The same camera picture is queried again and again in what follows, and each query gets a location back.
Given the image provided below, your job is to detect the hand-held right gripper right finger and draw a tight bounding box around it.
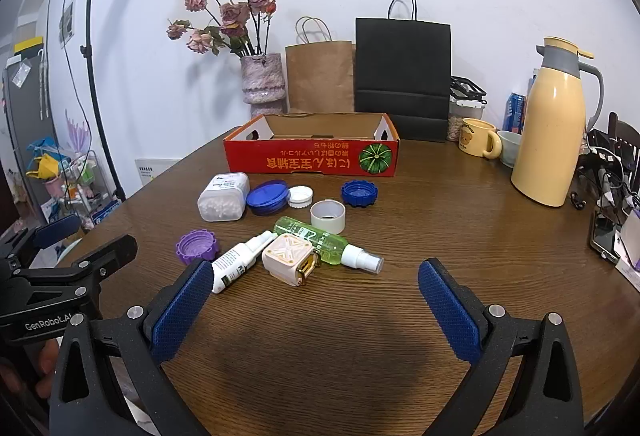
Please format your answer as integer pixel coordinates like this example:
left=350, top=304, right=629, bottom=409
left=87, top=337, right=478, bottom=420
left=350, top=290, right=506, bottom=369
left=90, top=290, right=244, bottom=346
left=417, top=257, right=586, bottom=436

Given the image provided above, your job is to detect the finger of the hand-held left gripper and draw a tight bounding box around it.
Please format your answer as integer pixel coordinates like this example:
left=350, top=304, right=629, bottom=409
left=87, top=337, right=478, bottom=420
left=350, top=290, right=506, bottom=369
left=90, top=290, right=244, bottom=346
left=0, top=214, right=82, bottom=269
left=12, top=235, right=139, bottom=304

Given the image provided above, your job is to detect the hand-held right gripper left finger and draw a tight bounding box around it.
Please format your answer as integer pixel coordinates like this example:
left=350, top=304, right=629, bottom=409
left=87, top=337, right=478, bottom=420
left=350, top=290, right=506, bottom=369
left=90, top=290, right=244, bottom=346
left=50, top=258, right=216, bottom=436

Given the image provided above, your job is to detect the purple scalloped cap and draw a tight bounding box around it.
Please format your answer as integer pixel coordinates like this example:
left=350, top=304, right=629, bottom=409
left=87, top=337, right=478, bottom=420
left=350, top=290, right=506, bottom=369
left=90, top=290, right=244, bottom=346
left=175, top=229, right=221, bottom=265

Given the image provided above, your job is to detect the small white bottle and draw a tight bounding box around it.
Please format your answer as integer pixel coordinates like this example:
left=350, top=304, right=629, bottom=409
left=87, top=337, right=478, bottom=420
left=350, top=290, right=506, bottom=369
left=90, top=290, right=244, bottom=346
left=211, top=231, right=275, bottom=295

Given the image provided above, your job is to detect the cotton swab container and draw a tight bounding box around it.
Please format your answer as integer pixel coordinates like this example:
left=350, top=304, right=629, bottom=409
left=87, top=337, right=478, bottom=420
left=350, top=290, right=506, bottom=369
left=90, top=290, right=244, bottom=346
left=197, top=172, right=251, bottom=222

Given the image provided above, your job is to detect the cream square container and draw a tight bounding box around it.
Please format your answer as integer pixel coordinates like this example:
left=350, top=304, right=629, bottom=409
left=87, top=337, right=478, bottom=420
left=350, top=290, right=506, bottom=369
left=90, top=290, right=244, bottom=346
left=262, top=233, right=321, bottom=287

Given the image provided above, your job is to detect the green spray bottle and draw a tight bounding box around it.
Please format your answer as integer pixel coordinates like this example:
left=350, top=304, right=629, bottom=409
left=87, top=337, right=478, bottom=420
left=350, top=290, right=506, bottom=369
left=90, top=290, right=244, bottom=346
left=273, top=216, right=385, bottom=275

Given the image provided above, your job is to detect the large blue round lid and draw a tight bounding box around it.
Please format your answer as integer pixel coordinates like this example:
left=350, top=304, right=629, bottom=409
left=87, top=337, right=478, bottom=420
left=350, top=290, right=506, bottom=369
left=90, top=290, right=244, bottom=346
left=246, top=181, right=291, bottom=217

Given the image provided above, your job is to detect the blue scalloped cap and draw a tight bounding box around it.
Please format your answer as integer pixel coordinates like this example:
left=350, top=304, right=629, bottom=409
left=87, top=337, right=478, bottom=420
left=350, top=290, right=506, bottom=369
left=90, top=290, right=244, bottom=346
left=341, top=180, right=378, bottom=208

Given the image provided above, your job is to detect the pale plastic ring cap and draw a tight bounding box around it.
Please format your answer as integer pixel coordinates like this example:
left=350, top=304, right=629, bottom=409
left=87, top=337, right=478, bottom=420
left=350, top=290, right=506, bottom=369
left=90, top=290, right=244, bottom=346
left=310, top=199, right=347, bottom=235

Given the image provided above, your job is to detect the small white ribbed cap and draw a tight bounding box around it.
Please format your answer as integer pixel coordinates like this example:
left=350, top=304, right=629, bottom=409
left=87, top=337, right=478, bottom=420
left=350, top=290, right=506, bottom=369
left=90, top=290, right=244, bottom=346
left=288, top=186, right=314, bottom=209

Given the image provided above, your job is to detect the red cardboard box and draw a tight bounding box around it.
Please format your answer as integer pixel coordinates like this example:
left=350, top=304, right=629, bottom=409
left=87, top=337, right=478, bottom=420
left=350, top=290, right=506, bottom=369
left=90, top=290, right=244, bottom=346
left=223, top=112, right=402, bottom=177

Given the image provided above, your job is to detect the person's left hand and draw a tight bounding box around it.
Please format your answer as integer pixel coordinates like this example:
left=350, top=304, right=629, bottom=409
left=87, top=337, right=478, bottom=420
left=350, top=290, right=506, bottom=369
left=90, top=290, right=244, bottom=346
left=0, top=338, right=63, bottom=399

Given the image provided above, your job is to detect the cluttered storage rack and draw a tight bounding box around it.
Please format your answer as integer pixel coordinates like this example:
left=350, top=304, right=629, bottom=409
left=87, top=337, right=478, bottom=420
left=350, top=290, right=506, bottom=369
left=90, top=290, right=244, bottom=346
left=25, top=136, right=118, bottom=231

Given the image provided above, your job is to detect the white flat panel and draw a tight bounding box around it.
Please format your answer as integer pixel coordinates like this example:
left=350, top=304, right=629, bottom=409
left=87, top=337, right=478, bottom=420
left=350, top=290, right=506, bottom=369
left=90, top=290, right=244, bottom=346
left=135, top=158, right=182, bottom=187

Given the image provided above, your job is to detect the grey refrigerator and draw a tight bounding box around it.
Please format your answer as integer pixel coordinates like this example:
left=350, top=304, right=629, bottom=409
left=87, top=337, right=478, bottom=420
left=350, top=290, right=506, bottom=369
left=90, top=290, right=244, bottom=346
left=0, top=48, right=61, bottom=237

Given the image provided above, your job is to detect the black light stand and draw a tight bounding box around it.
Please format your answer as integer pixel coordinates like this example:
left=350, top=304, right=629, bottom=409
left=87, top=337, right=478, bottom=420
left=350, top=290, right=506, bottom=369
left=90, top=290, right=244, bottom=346
left=80, top=0, right=127, bottom=204

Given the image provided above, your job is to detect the yellow bear mug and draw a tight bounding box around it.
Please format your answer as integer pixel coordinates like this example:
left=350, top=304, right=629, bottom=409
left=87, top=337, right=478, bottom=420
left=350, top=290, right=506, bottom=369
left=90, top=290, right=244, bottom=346
left=458, top=118, right=502, bottom=159

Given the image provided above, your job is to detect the pale small cup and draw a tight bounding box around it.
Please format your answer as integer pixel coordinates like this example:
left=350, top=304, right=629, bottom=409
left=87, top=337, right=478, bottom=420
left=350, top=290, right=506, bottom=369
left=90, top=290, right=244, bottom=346
left=497, top=131, right=523, bottom=169

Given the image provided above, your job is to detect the black smartphone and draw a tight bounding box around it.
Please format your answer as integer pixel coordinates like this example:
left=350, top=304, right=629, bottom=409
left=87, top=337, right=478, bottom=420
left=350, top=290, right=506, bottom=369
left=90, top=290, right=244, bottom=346
left=588, top=208, right=623, bottom=263

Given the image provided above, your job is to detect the white and purple carton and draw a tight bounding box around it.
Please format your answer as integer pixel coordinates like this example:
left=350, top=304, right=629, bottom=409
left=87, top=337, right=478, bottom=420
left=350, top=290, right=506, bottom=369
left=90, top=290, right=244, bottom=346
left=615, top=211, right=640, bottom=291

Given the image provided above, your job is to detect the glass clip-lid jar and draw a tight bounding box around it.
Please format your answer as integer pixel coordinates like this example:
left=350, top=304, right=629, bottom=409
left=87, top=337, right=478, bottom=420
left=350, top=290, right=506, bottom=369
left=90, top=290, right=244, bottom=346
left=446, top=76, right=487, bottom=143

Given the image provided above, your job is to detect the blue drink can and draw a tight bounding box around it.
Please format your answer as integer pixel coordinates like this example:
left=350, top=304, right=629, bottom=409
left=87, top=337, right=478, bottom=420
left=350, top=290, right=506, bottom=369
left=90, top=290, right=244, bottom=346
left=504, top=92, right=527, bottom=135

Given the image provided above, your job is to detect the yellow thermos jug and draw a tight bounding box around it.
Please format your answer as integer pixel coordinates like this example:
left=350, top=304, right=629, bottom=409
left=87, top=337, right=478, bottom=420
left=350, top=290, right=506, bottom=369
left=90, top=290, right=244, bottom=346
left=510, top=36, right=605, bottom=208

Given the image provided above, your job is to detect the pink marbled vase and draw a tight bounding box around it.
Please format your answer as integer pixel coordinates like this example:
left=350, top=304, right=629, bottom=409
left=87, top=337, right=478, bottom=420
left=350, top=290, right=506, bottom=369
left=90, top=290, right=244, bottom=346
left=240, top=52, right=288, bottom=119

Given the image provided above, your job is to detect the black paper bag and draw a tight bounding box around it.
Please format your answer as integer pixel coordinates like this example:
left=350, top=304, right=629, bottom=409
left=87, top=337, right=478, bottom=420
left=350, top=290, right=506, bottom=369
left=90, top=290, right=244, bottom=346
left=354, top=0, right=452, bottom=143

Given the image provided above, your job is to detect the brown paper bag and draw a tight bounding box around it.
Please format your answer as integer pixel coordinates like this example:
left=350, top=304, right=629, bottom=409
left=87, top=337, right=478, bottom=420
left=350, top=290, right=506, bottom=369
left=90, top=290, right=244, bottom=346
left=285, top=16, right=357, bottom=115

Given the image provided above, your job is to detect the wall poster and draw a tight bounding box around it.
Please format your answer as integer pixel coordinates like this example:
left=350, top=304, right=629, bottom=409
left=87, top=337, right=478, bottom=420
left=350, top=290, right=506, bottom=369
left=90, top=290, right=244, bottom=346
left=59, top=0, right=77, bottom=49

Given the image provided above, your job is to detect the tangle of cables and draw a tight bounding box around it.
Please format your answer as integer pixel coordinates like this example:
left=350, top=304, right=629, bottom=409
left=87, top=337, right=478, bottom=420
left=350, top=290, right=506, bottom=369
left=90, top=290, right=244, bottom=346
left=570, top=128, right=640, bottom=217

